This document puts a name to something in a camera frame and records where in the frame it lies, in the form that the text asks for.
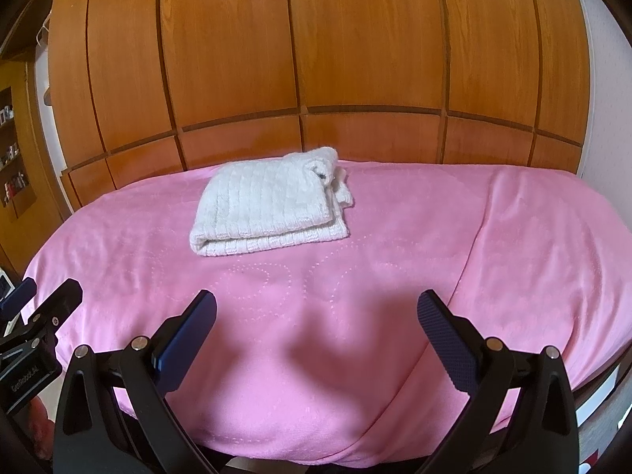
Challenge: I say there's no wooden shelf unit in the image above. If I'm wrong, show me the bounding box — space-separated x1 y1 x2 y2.
0 54 67 277

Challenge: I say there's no wooden wardrobe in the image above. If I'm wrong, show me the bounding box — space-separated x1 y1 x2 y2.
47 0 593 213

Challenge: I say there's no group of small bottles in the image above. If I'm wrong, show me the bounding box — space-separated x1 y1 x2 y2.
0 101 28 208

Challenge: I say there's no pink blanket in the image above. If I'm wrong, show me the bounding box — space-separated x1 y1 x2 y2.
22 158 632 467

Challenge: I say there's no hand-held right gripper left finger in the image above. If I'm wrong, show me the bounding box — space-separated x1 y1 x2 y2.
52 289 218 474

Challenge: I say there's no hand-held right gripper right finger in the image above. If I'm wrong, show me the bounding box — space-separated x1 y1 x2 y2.
417 290 579 474

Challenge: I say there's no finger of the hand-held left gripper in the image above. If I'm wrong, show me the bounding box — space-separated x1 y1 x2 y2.
22 278 84 351
0 278 39 327

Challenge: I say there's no white knitted sweater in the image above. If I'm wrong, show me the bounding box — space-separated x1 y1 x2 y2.
189 147 355 258

